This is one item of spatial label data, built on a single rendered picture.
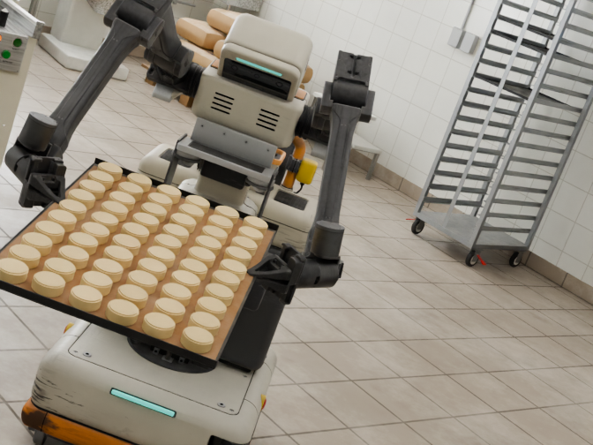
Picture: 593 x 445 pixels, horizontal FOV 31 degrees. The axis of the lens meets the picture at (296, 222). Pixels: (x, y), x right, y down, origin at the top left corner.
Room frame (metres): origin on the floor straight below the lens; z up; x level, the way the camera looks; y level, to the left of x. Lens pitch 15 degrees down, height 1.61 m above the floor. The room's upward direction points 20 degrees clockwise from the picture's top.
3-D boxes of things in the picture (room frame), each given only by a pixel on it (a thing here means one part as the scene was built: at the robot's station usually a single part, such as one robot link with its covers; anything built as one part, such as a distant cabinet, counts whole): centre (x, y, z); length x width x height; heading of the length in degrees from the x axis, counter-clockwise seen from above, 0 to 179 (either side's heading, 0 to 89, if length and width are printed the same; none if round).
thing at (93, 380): (3.02, 0.22, 0.16); 0.67 x 0.64 x 0.25; 179
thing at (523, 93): (6.62, -1.04, 1.05); 0.60 x 0.40 x 0.01; 139
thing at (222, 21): (8.15, 0.78, 0.64); 0.72 x 0.42 x 0.15; 53
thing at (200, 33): (8.36, 1.00, 0.49); 0.72 x 0.42 x 0.15; 137
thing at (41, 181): (1.93, 0.45, 0.96); 0.09 x 0.07 x 0.07; 44
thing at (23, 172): (1.98, 0.50, 0.97); 0.07 x 0.07 x 0.10; 44
